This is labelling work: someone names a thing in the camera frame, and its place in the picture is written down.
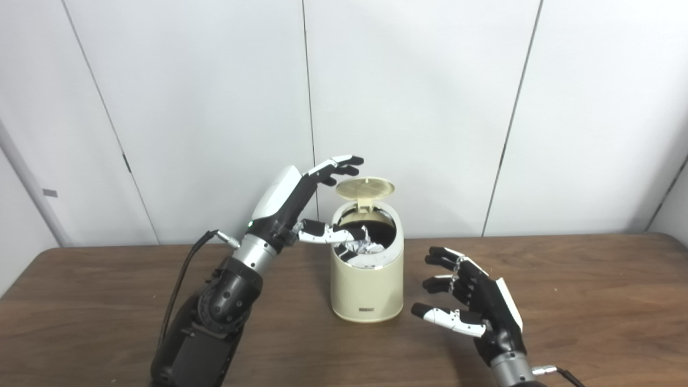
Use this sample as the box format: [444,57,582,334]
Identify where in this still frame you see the white wall pole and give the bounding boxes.
[0,123,74,248]

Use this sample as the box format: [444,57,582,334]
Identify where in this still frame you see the cream-colored lidded bin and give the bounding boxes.
[330,178,404,324]

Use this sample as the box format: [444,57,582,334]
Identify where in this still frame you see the white and black left hand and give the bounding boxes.
[247,155,369,253]

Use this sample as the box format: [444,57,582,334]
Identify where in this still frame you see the white and black right hand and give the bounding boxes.
[411,247,526,366]

